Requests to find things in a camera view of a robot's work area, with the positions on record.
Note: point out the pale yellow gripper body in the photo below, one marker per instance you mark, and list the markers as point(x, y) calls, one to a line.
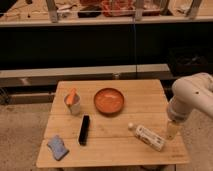
point(172, 129)

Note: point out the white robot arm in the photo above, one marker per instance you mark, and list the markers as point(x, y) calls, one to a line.
point(189, 92)

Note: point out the white labelled bottle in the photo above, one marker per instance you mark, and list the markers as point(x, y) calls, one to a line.
point(147, 136)

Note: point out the wooden table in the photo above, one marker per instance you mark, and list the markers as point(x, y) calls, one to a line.
point(109, 141)

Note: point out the orange round plate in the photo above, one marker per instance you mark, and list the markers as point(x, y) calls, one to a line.
point(109, 101)

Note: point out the black rectangular brush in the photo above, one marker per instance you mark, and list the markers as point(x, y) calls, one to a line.
point(84, 130)

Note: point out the white cup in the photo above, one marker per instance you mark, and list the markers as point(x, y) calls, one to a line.
point(75, 107)

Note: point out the orange carrot in cup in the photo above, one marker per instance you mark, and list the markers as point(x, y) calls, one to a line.
point(70, 97)

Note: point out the blue sponge cloth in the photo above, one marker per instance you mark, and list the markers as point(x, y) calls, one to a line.
point(56, 145)

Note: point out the long metal beam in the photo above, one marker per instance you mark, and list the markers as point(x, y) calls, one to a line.
point(51, 76)

